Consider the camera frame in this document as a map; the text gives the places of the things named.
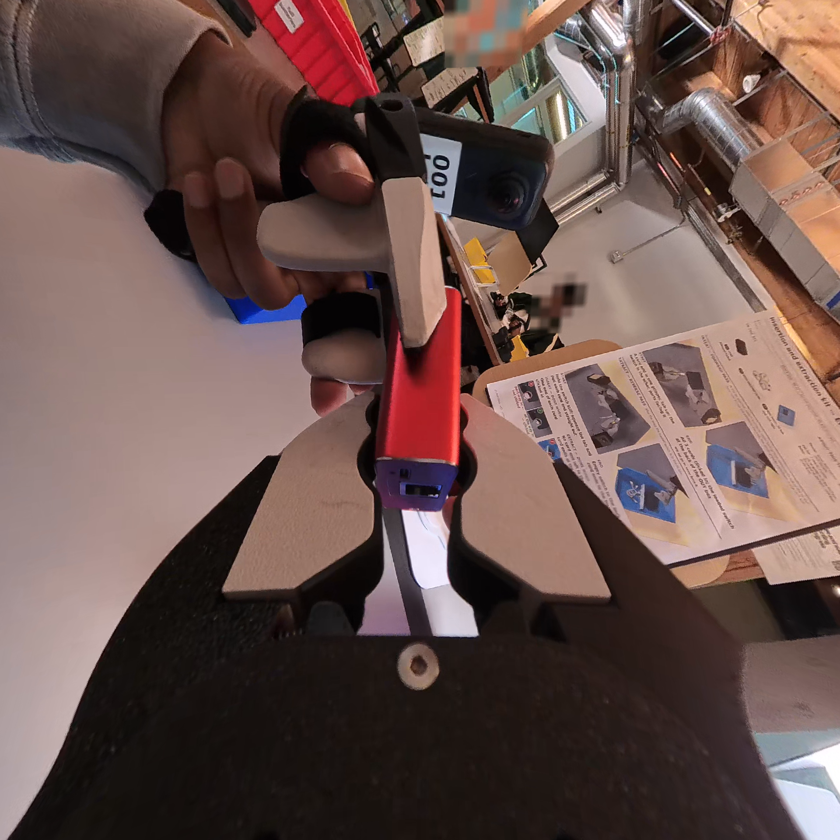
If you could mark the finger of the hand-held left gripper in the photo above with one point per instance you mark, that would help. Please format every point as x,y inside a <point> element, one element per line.
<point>410,275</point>

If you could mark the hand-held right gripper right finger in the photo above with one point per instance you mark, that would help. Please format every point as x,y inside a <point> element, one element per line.
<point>525,525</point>

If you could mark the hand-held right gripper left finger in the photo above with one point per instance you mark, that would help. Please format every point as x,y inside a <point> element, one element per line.
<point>308,518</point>

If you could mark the red metal network switch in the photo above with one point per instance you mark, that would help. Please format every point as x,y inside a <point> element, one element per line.
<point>420,394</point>

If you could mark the blue plastic bin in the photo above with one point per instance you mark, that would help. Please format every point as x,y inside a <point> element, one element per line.
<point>262,313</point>

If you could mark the person's left hand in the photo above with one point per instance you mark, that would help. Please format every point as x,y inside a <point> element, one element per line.
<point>223,131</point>

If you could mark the yellow plastic tray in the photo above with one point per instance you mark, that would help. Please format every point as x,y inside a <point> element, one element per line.
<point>476,251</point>

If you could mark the cardboard box black flap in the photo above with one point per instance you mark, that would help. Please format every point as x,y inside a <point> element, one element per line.
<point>515,262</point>

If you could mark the standing desk with hanging papers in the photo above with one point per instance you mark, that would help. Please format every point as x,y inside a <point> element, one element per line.
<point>453,85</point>

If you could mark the silver ventilation pipe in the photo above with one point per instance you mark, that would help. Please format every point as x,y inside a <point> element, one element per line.
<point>617,79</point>

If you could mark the clipboard with instruction sheet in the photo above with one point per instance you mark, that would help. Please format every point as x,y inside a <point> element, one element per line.
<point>656,426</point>

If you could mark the large red plastic bin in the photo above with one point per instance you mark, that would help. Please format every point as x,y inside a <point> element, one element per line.
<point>315,46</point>

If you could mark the wooden post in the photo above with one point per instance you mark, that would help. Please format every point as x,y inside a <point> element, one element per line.
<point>558,19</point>

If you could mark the corrugated silver duct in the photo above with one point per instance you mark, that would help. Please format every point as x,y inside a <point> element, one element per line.
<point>712,118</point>

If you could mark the rectangular metal duct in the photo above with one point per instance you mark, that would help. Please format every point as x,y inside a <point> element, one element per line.
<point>787,216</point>

